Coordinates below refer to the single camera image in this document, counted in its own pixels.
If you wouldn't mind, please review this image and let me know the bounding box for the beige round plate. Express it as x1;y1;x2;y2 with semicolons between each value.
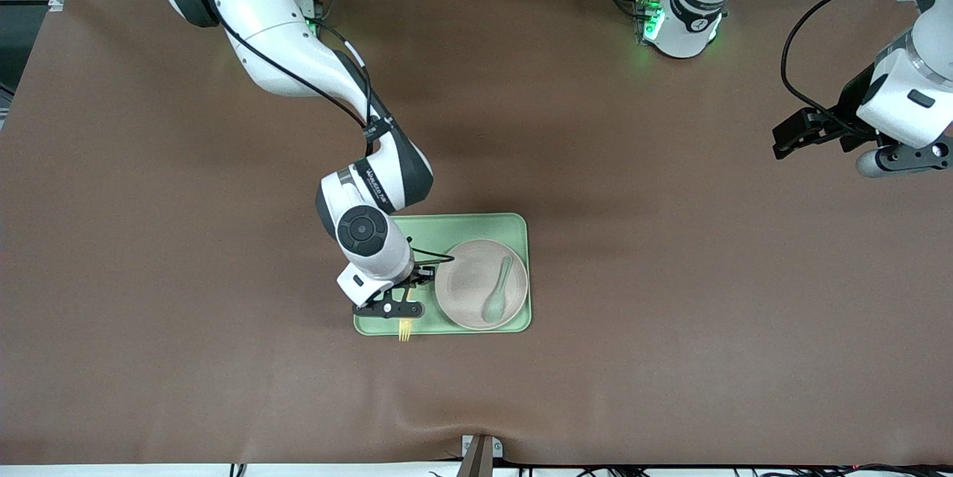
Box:
435;239;529;330

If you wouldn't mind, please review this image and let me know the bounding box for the pale green plastic spoon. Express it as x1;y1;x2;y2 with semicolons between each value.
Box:
482;255;514;323

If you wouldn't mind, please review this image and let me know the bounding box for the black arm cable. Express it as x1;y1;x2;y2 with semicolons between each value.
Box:
208;0;456;266
780;0;924;128

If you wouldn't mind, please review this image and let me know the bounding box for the grey metal clamp bracket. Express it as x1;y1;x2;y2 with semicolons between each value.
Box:
462;434;505;477

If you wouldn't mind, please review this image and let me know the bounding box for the light green rectangular tray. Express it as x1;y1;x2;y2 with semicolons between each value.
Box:
354;213;532;336

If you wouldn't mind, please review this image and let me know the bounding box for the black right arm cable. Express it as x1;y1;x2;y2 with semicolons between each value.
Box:
208;0;456;266

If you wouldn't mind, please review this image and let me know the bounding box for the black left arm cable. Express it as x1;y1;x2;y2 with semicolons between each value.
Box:
780;0;924;128

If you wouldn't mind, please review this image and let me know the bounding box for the brown table mat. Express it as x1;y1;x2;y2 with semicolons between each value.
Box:
0;0;953;467

